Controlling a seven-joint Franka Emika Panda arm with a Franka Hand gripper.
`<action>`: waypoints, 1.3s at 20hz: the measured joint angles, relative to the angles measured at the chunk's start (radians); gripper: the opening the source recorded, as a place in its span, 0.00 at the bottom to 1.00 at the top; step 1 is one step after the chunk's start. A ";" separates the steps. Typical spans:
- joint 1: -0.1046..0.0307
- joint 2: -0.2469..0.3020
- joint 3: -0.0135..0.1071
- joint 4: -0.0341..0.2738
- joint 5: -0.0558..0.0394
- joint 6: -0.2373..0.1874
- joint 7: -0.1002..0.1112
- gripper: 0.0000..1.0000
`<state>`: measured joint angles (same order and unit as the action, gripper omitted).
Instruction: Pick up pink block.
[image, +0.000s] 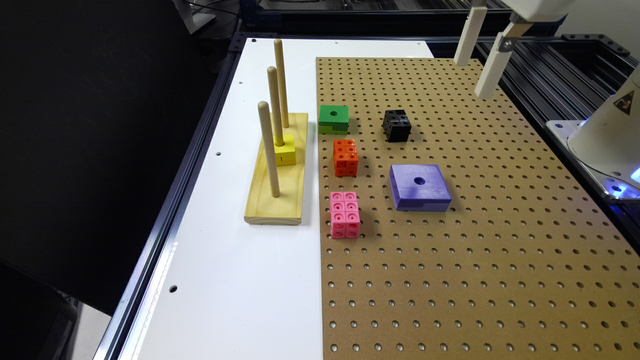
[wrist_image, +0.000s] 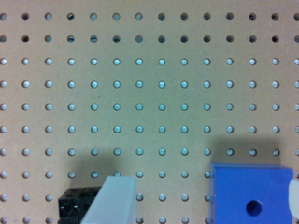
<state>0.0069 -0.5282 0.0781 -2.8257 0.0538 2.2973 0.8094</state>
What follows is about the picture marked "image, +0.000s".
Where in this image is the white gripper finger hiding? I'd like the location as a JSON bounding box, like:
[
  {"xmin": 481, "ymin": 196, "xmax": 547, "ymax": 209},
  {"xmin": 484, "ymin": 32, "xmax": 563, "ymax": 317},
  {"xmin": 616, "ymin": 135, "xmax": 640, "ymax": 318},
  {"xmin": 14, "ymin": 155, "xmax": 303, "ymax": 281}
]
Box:
[
  {"xmin": 454, "ymin": 5, "xmax": 487, "ymax": 66},
  {"xmin": 475, "ymin": 21, "xmax": 531, "ymax": 99}
]

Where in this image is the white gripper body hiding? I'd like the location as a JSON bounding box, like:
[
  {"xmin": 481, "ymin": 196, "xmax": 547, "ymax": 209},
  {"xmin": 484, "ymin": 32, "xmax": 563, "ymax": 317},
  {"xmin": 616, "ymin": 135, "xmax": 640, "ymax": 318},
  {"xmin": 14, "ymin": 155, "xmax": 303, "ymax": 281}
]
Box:
[{"xmin": 502, "ymin": 0, "xmax": 575, "ymax": 22}]

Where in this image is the pink cube block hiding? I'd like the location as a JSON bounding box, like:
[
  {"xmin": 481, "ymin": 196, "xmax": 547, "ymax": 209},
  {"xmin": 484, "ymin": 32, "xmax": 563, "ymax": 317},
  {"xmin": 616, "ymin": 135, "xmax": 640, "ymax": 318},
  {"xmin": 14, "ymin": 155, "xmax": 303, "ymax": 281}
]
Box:
[{"xmin": 330, "ymin": 192, "xmax": 360, "ymax": 239}]

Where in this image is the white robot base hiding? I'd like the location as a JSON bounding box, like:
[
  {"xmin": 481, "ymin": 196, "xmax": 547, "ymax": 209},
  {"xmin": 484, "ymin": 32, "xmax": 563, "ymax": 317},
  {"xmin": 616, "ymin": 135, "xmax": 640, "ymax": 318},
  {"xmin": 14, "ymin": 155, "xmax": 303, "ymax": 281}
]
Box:
[{"xmin": 546, "ymin": 70, "xmax": 639, "ymax": 201}]

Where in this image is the black cube block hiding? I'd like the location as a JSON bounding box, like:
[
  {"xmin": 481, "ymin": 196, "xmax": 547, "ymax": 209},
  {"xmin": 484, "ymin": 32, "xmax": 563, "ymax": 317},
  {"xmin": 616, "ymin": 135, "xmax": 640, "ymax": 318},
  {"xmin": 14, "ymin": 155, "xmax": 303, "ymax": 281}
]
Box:
[{"xmin": 382, "ymin": 109, "xmax": 412, "ymax": 142}]

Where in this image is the purple square block with hole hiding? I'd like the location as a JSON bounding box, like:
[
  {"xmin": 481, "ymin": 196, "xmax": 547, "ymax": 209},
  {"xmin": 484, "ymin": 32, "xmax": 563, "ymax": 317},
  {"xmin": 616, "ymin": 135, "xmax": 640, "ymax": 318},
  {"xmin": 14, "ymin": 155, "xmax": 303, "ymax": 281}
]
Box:
[{"xmin": 389, "ymin": 164, "xmax": 452, "ymax": 212}]

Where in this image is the green block with hole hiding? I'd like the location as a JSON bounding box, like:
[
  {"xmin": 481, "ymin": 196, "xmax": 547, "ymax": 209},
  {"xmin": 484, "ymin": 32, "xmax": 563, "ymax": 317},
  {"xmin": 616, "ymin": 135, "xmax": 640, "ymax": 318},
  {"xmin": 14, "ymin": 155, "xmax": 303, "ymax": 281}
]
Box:
[{"xmin": 318, "ymin": 105, "xmax": 349, "ymax": 135}]

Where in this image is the orange cube block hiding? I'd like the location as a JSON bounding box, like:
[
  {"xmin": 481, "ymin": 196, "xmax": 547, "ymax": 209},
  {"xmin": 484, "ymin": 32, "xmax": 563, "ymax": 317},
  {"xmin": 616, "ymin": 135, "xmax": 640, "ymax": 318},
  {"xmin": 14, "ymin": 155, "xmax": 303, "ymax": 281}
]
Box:
[{"xmin": 333, "ymin": 139, "xmax": 359, "ymax": 177}]

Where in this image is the back wooden peg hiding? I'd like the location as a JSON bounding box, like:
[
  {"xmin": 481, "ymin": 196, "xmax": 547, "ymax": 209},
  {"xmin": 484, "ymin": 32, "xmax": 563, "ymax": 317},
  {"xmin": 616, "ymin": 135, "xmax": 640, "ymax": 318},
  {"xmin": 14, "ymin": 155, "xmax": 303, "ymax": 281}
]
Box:
[{"xmin": 274, "ymin": 38, "xmax": 289, "ymax": 128}]

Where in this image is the wooden peg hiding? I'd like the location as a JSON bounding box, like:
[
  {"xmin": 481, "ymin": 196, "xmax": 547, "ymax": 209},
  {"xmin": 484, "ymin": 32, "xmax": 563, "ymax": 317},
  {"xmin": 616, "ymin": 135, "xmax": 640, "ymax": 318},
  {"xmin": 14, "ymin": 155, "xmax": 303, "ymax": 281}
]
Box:
[
  {"xmin": 257, "ymin": 101, "xmax": 280, "ymax": 198},
  {"xmin": 274, "ymin": 38, "xmax": 289, "ymax": 128},
  {"xmin": 267, "ymin": 66, "xmax": 285, "ymax": 147}
]

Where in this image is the brown pegboard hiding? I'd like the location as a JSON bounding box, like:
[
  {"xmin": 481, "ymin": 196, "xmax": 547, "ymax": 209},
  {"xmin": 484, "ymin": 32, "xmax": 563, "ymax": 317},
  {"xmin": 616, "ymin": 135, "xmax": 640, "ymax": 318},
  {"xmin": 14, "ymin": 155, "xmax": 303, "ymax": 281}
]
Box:
[{"xmin": 316, "ymin": 57, "xmax": 639, "ymax": 359}]

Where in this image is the middle wooden peg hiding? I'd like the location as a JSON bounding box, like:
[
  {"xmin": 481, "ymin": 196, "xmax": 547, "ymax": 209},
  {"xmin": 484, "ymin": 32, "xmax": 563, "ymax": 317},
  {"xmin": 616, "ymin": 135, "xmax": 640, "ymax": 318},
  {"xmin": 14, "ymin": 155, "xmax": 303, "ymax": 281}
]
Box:
[{"xmin": 267, "ymin": 66, "xmax": 285, "ymax": 147}]

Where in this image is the front wooden peg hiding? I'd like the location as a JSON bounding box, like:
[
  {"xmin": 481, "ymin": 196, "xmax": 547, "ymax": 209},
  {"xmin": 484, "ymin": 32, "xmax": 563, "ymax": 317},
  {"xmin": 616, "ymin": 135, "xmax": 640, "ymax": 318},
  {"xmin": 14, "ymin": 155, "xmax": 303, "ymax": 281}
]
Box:
[{"xmin": 257, "ymin": 101, "xmax": 280, "ymax": 198}]

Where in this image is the yellow block on peg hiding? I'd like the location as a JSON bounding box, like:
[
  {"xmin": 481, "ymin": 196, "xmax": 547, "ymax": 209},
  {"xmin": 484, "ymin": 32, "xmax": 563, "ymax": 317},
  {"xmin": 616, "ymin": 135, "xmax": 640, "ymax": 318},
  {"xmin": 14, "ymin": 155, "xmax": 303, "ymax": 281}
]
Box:
[{"xmin": 274, "ymin": 134, "xmax": 297, "ymax": 166}]

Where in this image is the wooden peg base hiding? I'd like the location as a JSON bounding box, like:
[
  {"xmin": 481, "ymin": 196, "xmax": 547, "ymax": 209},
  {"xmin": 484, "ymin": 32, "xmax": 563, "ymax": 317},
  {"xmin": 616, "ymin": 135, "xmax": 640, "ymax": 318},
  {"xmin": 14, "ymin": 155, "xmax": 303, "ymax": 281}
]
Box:
[{"xmin": 243, "ymin": 112, "xmax": 310, "ymax": 227}]

